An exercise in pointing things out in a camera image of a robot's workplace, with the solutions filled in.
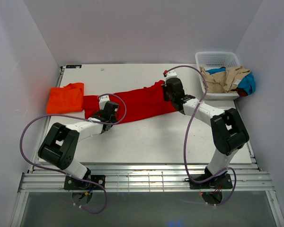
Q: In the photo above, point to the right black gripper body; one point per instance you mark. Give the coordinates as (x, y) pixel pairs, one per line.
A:
(168, 97)

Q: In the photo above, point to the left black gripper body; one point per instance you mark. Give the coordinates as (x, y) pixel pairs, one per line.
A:
(113, 119)

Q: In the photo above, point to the orange t shirt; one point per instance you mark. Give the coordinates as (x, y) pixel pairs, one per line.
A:
(67, 99)

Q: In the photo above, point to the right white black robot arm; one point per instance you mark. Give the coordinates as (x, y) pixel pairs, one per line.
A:
(228, 130)

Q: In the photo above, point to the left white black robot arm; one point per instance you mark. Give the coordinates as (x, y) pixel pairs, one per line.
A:
(59, 145)

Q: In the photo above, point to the white plastic laundry basket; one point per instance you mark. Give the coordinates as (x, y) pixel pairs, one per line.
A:
(215, 62)

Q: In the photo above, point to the beige t shirt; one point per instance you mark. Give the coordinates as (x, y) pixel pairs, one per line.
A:
(225, 80)

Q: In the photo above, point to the blue label sticker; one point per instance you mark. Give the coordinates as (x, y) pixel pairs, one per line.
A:
(73, 66)

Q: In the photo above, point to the dark red t shirt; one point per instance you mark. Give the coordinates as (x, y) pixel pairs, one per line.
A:
(241, 92)

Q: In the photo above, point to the blue t shirt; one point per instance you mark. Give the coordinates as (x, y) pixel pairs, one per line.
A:
(248, 84)

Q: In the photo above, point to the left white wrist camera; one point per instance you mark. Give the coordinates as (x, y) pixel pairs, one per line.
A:
(103, 100)

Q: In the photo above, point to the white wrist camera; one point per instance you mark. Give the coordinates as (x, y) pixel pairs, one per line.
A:
(169, 74)
(103, 100)

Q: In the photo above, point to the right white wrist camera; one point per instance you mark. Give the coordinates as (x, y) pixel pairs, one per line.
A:
(169, 74)

